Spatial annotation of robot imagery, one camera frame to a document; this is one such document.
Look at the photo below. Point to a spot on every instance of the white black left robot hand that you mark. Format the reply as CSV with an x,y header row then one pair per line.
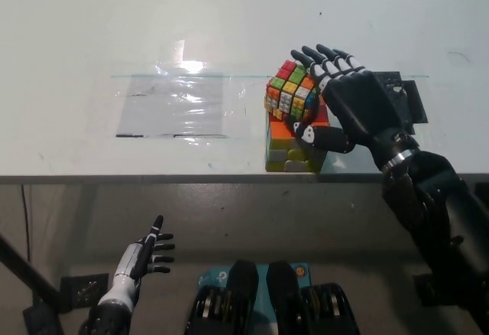
x,y
135,256

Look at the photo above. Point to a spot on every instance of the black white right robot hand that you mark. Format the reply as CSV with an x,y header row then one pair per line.
x,y
355,101

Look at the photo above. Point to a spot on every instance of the small studded multicolour puzzle cube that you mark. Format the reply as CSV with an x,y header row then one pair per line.
x,y
290,90

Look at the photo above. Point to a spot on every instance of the large orange red puzzle cube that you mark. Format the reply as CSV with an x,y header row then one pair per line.
x,y
282,147

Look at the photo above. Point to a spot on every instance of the robot legs and base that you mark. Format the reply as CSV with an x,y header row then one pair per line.
x,y
275,304

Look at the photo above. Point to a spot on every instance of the black tape patch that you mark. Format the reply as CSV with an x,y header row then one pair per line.
x,y
409,98

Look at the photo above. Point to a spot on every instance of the black slanted stand leg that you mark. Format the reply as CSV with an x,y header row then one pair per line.
x,y
26,274

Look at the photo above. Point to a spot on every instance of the teal cardboard box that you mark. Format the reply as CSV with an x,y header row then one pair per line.
x,y
261,274

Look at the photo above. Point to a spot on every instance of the clear plastic sheet over paper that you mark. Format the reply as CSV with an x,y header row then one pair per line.
x,y
172,109

